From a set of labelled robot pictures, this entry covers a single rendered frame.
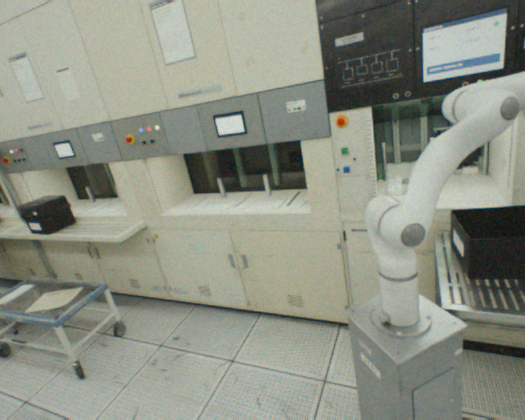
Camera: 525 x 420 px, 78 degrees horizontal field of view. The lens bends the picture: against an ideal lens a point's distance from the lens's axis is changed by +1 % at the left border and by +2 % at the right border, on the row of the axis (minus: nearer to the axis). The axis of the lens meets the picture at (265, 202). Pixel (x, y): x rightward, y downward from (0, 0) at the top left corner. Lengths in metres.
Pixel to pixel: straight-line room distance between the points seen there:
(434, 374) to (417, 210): 0.56
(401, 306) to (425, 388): 0.28
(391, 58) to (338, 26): 0.28
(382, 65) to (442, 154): 0.73
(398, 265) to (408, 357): 0.27
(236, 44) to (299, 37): 0.34
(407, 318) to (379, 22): 1.20
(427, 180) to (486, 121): 0.20
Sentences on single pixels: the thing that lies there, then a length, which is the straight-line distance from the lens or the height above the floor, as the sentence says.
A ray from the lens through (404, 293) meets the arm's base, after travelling 1.13.
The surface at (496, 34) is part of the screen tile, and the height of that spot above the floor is 1.60.
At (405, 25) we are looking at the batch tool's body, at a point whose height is 1.71.
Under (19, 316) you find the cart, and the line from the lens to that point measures 2.83.
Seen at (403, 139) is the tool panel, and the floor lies 1.04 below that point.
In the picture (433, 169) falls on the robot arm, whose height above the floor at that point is 1.28.
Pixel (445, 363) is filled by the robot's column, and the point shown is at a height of 0.64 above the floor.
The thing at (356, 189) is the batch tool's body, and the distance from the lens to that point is 1.79.
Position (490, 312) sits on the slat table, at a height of 0.76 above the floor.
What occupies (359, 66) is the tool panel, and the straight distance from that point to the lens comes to 1.67.
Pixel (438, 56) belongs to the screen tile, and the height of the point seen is 1.56.
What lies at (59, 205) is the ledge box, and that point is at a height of 0.99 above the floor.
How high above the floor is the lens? 1.58
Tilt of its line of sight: 19 degrees down
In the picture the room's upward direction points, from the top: 11 degrees counter-clockwise
